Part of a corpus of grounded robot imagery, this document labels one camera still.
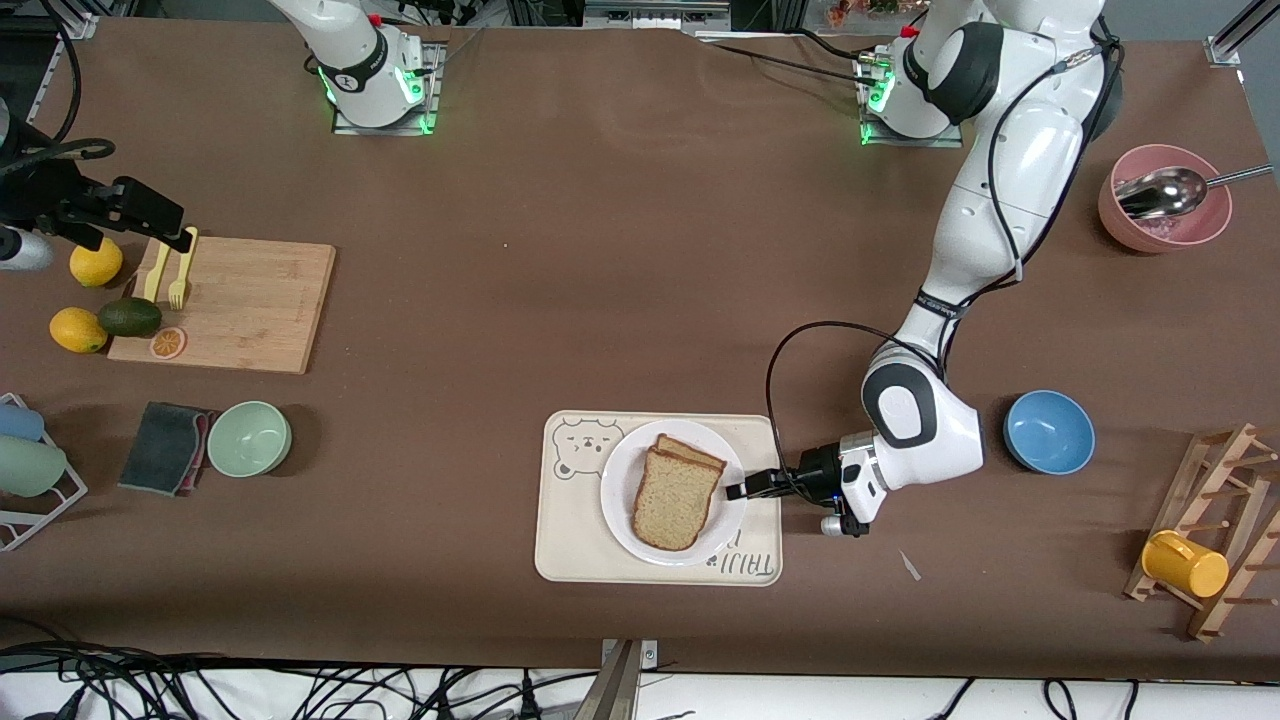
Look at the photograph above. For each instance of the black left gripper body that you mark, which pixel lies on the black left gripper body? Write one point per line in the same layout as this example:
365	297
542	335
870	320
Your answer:
817	468

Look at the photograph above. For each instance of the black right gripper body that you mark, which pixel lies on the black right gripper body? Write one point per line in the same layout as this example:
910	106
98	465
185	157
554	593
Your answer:
55	197

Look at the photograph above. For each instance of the toast slice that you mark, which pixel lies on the toast slice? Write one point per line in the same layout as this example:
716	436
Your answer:
700	455

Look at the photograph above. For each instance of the plain brown bread slice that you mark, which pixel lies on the plain brown bread slice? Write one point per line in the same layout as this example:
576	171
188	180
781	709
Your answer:
675	500

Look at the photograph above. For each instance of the white round plate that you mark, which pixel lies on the white round plate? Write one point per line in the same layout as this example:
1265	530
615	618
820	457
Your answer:
620	495

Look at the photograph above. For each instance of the yellow plastic knife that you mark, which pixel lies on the yellow plastic knife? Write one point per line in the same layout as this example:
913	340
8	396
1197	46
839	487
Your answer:
157	270

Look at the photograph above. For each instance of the yellow plastic fork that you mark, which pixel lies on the yellow plastic fork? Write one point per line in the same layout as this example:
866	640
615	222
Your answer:
180	275

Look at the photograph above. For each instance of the yellow lemon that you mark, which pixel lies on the yellow lemon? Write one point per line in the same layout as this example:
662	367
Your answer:
96	265
78	330

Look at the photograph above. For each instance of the wooden cutting board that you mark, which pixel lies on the wooden cutting board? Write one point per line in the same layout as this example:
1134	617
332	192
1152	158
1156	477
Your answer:
240	300

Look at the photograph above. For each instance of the dark green avocado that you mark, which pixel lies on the dark green avocado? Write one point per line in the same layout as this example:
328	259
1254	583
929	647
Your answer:
130	317

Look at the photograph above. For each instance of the orange slice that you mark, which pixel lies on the orange slice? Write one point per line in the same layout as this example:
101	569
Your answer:
168	344

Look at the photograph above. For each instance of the small white paper scrap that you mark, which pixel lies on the small white paper scrap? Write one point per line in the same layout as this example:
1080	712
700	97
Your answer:
910	566

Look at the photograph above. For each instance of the cream bear print tray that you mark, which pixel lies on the cream bear print tray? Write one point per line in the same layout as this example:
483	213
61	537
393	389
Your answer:
570	540

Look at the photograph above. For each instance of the dark grey folded cloth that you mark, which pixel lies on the dark grey folded cloth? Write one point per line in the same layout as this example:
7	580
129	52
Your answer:
160	447

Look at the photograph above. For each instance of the pale green bowl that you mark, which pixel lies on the pale green bowl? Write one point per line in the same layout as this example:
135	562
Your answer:
249	438

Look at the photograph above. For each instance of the light blue cup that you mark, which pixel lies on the light blue cup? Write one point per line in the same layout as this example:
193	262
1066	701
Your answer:
20	422

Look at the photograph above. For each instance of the blue bowl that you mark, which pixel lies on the blue bowl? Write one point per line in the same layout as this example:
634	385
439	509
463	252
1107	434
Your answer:
1050	432

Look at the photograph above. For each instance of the pale green cup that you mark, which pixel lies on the pale green cup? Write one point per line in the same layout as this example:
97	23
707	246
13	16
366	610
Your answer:
30	467

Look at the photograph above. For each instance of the yellow mug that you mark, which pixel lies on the yellow mug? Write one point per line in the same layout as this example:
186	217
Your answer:
1190	565

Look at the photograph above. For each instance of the pink bowl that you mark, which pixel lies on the pink bowl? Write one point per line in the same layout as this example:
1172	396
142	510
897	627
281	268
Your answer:
1120	230

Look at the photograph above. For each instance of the wooden mug rack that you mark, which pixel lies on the wooden mug rack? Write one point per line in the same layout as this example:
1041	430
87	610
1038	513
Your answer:
1235	480

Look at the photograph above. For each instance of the metal spoon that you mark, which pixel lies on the metal spoon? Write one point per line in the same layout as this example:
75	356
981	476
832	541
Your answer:
1160	192

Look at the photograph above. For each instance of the metal table corner bracket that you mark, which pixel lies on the metal table corner bracket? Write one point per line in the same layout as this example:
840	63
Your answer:
78	25
1222	50

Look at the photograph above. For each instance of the metal table edge bracket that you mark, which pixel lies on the metal table edge bracket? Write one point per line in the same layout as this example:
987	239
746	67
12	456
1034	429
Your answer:
625	680

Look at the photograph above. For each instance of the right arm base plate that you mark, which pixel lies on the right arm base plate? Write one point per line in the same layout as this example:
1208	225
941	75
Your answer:
432	90

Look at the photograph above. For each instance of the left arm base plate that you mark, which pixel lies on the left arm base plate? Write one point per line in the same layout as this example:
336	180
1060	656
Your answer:
900	140

